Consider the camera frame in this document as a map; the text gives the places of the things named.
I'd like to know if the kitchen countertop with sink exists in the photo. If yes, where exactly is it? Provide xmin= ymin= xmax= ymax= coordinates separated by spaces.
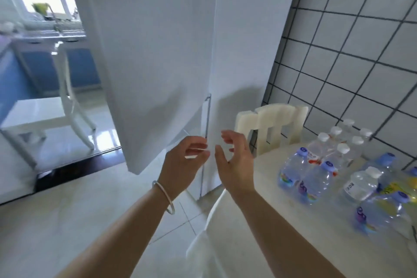
xmin=0 ymin=20 xmax=88 ymax=45

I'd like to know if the metal kitchen faucet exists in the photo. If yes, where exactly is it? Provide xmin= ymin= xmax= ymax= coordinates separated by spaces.
xmin=47 ymin=4 xmax=64 ymax=33

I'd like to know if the white wooden chair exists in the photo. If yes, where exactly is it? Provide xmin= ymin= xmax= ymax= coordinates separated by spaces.
xmin=0 ymin=41 xmax=98 ymax=171

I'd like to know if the blue kitchen cabinet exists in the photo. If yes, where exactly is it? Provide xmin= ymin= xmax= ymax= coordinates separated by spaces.
xmin=0 ymin=40 xmax=102 ymax=125

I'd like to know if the group of white-capped water bottles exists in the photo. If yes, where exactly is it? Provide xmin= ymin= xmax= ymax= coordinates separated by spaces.
xmin=306 ymin=119 xmax=384 ymax=206

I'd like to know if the white refrigerator body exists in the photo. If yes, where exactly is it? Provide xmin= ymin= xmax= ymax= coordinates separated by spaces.
xmin=182 ymin=0 xmax=304 ymax=203

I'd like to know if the green potted plant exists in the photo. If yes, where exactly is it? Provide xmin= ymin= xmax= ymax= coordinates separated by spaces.
xmin=31 ymin=2 xmax=51 ymax=16

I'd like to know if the silver bangle bracelet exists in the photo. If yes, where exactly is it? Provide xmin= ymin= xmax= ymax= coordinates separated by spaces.
xmin=152 ymin=180 xmax=176 ymax=216

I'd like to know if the thin metal refrigerator handle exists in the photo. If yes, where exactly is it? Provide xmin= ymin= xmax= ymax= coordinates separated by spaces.
xmin=204 ymin=93 xmax=212 ymax=141

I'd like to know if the blue-capped water bottle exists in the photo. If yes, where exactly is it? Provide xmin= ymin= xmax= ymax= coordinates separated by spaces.
xmin=353 ymin=191 xmax=412 ymax=240
xmin=379 ymin=166 xmax=417 ymax=205
xmin=297 ymin=161 xmax=339 ymax=205
xmin=278 ymin=147 xmax=309 ymax=190
xmin=364 ymin=152 xmax=400 ymax=187

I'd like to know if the person's left forearm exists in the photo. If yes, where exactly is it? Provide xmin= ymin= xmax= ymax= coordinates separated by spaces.
xmin=54 ymin=187 xmax=178 ymax=278

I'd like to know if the person's right hand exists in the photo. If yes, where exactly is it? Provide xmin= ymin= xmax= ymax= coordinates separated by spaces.
xmin=214 ymin=129 xmax=258 ymax=197

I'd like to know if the white slatted chair back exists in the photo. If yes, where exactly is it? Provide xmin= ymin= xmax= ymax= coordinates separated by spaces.
xmin=234 ymin=103 xmax=309 ymax=158

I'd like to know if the white tablecloth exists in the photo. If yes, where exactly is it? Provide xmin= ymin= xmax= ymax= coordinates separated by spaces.
xmin=185 ymin=142 xmax=417 ymax=278

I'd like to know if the person's left hand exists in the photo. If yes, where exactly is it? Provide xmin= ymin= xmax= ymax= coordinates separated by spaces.
xmin=158 ymin=136 xmax=211 ymax=202

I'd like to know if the person's right forearm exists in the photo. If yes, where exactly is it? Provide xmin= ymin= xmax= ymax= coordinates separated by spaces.
xmin=228 ymin=188 xmax=346 ymax=278

